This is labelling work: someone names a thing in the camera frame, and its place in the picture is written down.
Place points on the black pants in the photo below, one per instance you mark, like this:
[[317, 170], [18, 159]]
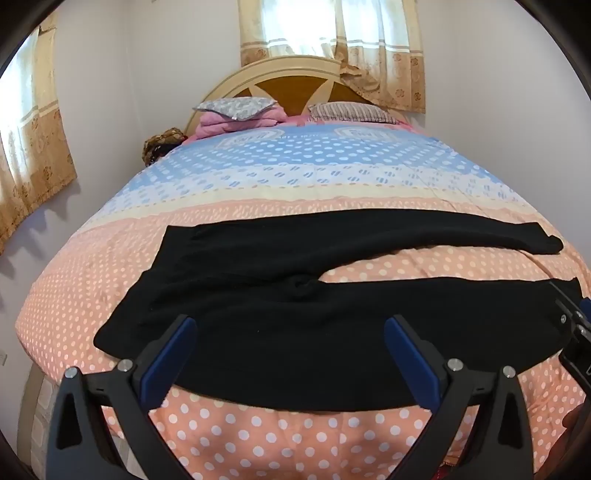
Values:
[[277, 332]]

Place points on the beige patterned curtain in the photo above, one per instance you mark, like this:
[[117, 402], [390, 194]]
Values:
[[32, 152], [369, 50]]

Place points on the cream bed frame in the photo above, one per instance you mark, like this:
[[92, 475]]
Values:
[[28, 415]]

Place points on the striped pillow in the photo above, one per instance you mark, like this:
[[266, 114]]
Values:
[[351, 112]]

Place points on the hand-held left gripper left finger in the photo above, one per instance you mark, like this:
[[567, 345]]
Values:
[[168, 364]]

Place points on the pink folded blanket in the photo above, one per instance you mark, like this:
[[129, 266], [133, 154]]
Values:
[[217, 125]]

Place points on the cream and brown headboard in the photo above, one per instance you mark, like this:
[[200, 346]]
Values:
[[286, 87]]

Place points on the polka-dot bedspread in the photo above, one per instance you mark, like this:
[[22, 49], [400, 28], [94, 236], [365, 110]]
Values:
[[277, 184]]

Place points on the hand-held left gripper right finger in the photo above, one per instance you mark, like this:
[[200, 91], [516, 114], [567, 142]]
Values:
[[411, 364]]

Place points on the grey floral pillow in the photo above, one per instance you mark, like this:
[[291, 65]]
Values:
[[231, 107]]

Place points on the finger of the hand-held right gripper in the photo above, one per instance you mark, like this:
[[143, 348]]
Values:
[[569, 310]]

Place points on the brown patterned bag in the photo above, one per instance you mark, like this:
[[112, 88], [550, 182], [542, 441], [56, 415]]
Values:
[[159, 143]]

